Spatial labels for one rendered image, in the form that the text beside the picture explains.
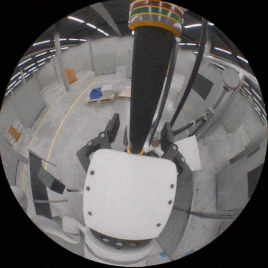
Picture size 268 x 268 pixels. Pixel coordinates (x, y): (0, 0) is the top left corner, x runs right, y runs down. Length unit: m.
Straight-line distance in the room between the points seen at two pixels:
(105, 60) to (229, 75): 7.28
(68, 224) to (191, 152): 0.97
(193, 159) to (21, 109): 6.46
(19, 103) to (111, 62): 6.87
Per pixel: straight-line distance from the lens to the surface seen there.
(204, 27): 0.17
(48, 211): 2.08
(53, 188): 0.84
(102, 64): 7.53
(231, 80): 0.75
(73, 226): 0.70
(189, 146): 0.65
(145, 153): 0.24
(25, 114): 6.13
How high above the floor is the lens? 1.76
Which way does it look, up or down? 55 degrees down
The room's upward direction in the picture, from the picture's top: 5 degrees clockwise
